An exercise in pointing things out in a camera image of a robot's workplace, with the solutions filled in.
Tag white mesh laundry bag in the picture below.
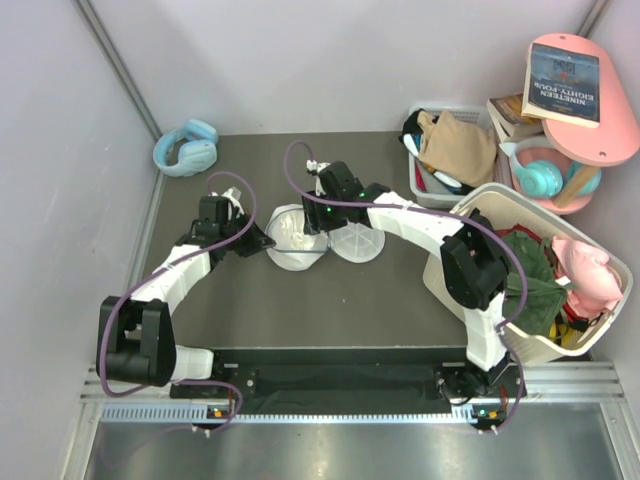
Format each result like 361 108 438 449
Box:
266 204 386 272

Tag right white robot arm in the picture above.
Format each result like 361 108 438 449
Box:
302 160 509 393

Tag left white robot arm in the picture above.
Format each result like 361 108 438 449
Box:
96 187 275 387

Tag cream laundry hamper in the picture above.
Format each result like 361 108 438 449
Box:
423 183 633 366

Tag light blue headphones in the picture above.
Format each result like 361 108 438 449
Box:
152 119 219 178

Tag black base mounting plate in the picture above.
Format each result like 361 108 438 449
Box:
170 346 527 417

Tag white perforated plastic basket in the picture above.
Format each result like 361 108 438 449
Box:
408 104 493 209

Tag beige garment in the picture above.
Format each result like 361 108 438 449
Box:
417 110 497 187

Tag stack of paperback books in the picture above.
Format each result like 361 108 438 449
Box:
486 93 543 143

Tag teal pink headphones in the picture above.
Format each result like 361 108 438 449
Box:
499 135 582 199

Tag green garment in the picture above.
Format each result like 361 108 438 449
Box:
498 225 569 341

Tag blue Nineteen Eighty-Four book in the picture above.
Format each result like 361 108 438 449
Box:
521 43 600 128

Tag pink garment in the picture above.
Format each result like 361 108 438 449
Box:
551 236 623 320

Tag pink two-tier side table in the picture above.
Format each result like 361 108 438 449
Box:
509 33 639 215

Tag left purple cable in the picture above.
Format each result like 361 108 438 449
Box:
97 171 258 436

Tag purple cable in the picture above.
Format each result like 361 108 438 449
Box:
97 171 258 436
283 141 529 434

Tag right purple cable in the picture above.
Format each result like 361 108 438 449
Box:
283 141 529 434

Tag aluminium frame rail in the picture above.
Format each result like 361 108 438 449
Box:
81 362 625 427

